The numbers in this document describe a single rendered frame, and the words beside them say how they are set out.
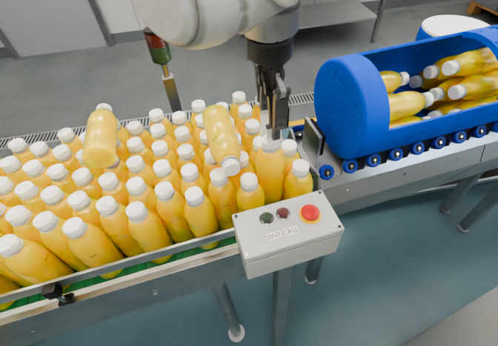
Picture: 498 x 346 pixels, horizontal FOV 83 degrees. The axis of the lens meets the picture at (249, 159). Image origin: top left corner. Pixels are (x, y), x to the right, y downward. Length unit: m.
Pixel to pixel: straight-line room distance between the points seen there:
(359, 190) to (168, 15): 0.81
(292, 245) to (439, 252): 1.52
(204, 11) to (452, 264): 1.90
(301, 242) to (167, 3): 0.45
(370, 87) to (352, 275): 1.23
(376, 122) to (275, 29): 0.39
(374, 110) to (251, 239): 0.41
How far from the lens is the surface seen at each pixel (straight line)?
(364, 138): 0.75
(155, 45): 0.97
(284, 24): 0.45
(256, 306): 1.66
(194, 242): 0.72
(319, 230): 0.57
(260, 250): 0.55
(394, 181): 1.02
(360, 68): 0.76
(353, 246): 1.84
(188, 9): 0.24
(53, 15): 4.38
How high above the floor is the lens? 1.59
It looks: 47 degrees down
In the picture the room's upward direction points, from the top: 5 degrees counter-clockwise
